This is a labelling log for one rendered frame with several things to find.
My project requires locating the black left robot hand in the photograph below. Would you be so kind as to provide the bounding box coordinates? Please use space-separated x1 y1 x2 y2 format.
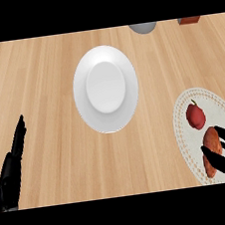
0 114 38 214

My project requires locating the orange sweet potato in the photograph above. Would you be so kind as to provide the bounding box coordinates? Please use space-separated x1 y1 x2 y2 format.
198 125 225 179

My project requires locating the white round placemat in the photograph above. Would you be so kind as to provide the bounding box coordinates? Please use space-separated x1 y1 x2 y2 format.
168 84 225 190

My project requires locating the white oval plate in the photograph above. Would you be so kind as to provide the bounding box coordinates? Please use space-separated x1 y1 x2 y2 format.
67 41 144 138

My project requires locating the red bell pepper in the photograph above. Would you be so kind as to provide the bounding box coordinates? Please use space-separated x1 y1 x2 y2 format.
183 98 208 132

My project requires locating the brown wooden block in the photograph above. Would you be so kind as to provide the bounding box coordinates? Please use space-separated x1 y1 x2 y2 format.
176 15 202 27

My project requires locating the grey round object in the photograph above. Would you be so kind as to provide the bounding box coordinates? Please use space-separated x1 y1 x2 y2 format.
127 20 159 36

